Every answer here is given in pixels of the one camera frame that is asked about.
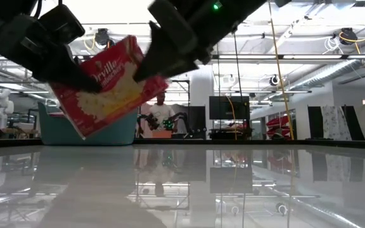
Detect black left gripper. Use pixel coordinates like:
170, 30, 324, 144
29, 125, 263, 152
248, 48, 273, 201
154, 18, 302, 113
0, 15, 103, 94

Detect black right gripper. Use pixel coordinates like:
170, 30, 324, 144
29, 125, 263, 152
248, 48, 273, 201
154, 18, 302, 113
133, 0, 243, 82

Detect person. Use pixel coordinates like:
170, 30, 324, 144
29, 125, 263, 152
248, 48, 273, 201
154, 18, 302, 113
144, 91, 179, 139

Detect orange box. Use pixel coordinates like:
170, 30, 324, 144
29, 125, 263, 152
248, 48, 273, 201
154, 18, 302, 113
152, 130, 173, 139

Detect white humanoid robot figure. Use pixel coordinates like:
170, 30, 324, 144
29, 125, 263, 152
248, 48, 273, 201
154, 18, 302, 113
0, 88, 15, 130

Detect teal plastic basket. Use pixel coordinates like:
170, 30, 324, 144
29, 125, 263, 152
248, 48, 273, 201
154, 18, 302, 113
37, 101, 138, 146

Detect wooden workbench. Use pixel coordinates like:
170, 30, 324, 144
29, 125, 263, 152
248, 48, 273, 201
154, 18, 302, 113
0, 107, 39, 140

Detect black monitor screen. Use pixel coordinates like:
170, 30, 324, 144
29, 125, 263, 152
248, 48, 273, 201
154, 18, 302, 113
208, 96, 250, 120

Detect black equipment cart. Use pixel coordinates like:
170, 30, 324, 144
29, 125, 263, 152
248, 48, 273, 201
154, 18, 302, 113
209, 119, 253, 140

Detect black upright panel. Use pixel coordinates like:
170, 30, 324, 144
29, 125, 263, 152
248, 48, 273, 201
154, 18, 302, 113
307, 106, 324, 140
342, 105, 365, 141

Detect white patterned cloth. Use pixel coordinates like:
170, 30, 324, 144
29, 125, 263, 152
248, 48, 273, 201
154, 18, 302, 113
321, 104, 352, 141

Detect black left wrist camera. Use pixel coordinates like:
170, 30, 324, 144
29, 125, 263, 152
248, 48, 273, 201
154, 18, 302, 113
38, 3, 86, 46

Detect black hanging cable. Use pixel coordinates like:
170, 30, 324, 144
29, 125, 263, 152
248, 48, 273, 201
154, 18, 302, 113
232, 30, 245, 141

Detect yellow hanging cable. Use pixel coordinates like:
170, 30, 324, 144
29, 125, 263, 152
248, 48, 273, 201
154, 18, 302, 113
225, 94, 238, 141
267, 0, 296, 141

